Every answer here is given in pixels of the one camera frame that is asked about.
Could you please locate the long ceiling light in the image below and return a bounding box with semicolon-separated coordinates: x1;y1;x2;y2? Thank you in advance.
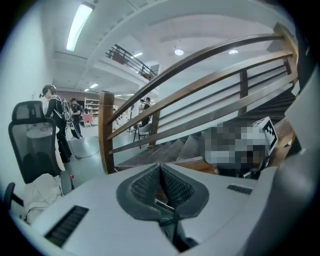
65;2;96;52

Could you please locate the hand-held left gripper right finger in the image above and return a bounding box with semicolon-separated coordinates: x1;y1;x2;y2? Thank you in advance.
161;149;311;256

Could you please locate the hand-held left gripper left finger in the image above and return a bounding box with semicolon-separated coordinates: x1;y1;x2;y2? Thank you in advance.
14;163;180;256

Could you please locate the grey chair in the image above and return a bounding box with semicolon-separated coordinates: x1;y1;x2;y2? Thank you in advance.
133;123;152;144

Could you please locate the white shelf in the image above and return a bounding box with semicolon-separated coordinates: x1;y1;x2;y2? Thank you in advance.
84;97;101;116

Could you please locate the black mesh office chair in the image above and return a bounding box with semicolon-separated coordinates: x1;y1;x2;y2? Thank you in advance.
3;100;75;209

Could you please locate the thin black floor cable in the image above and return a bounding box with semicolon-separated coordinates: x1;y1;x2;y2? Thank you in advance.
65;135;101;160

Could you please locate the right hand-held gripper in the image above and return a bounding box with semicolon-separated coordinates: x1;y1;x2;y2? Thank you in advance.
251;116;279;154

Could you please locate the person's black t-shirt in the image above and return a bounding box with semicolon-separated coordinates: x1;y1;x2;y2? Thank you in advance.
216;159;270;181

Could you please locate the beige jacket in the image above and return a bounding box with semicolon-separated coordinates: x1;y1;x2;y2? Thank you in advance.
23;173;66;224

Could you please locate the black balcony railing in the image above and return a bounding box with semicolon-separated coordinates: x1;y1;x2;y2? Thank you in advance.
105;44;160;81

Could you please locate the pink armchair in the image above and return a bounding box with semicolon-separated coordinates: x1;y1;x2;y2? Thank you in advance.
82;113;95;126

